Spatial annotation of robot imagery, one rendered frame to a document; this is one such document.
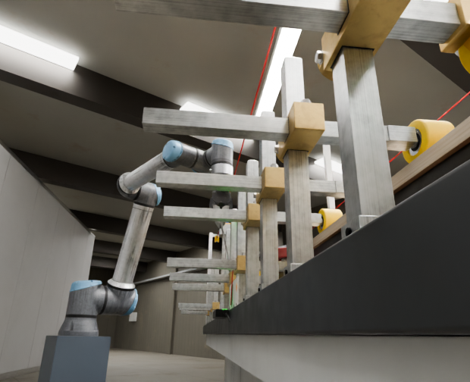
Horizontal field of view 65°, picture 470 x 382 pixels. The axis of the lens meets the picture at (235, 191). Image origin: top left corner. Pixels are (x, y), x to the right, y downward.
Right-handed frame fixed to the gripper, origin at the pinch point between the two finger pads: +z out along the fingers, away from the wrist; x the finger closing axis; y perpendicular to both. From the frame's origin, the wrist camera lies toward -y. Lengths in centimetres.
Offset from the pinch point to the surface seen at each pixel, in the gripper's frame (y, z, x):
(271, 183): -62, 8, -7
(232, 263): -8.7, 16.1, -4.0
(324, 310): -99, 37, -4
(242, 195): -4.9, -10.3, -7.6
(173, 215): -33.7, 7.6, 15.6
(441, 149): -90, 13, -27
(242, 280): -4.9, 21.4, -7.9
